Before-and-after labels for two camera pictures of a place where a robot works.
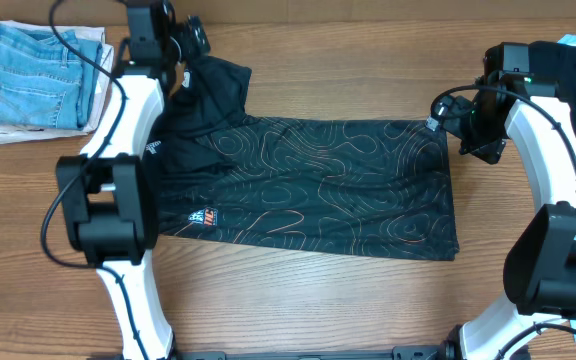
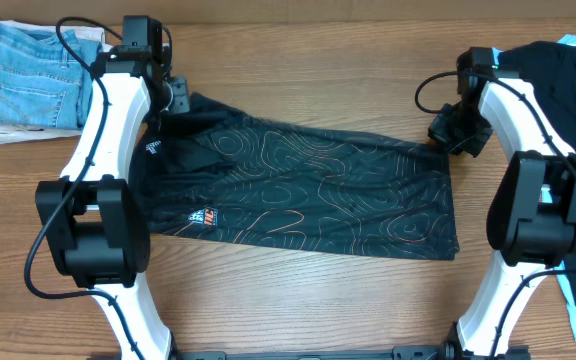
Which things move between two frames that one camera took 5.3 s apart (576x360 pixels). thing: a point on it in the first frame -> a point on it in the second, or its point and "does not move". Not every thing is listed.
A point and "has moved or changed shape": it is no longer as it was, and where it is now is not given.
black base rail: x=395 y=353 does not move
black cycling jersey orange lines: x=371 y=188 has moved or changed shape
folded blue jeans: x=34 y=79 does not move
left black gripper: x=191 y=48 -> x=182 y=103
